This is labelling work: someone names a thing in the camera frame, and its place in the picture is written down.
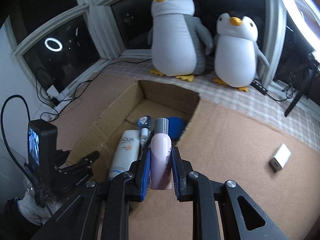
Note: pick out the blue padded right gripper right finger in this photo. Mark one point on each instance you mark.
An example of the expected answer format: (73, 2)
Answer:
(180, 171)

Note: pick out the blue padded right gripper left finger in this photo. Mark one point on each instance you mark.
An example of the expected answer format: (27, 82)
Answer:
(143, 175)

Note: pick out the pink lotion bottle grey cap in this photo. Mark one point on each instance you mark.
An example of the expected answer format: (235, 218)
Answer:
(160, 165)

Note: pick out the brown cardboard box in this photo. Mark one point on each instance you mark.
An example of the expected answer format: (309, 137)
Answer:
(143, 97)

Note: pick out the clear hand sanitizer bottle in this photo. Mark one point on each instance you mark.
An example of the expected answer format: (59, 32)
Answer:
(144, 124)

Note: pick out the white sunscreen tube blue cap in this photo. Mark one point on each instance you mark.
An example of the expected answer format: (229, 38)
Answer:
(127, 152)

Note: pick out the blue round lid container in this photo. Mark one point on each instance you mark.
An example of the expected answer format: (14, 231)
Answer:
(176, 127)

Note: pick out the white power strip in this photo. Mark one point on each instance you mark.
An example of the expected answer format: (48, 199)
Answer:
(61, 98)

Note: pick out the black multi-port hub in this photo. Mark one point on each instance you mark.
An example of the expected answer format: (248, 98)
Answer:
(259, 87)

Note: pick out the large grey white penguin plush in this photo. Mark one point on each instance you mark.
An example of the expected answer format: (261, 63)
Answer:
(178, 39)

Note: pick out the small grey white penguin plush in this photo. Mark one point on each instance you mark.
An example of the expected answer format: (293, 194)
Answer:
(237, 52)

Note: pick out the black tripod stand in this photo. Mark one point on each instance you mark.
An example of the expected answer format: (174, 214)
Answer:
(312, 69)

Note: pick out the black phone on mount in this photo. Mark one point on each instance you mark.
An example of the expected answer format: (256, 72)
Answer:
(42, 137)

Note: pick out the white usb wall charger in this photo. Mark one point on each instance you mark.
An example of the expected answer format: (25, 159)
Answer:
(280, 158)

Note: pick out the white ring light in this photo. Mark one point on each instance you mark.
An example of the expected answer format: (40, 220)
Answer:
(305, 15)

